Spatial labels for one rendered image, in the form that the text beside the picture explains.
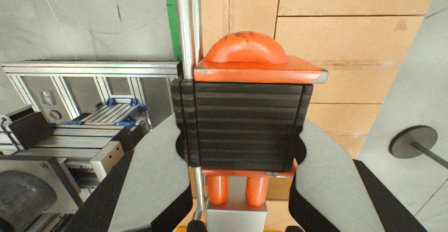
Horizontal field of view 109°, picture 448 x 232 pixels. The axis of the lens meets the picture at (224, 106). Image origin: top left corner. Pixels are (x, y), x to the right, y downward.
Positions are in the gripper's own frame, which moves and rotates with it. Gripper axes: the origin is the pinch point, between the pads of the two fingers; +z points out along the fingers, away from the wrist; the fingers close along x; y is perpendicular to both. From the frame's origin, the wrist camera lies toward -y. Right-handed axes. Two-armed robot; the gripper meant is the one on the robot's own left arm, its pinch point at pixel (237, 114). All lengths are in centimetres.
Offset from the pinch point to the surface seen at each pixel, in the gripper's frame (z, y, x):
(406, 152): 119, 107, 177
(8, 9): 118, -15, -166
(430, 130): 119, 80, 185
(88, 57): 119, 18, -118
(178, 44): 120, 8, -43
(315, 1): 67, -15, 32
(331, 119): 66, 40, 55
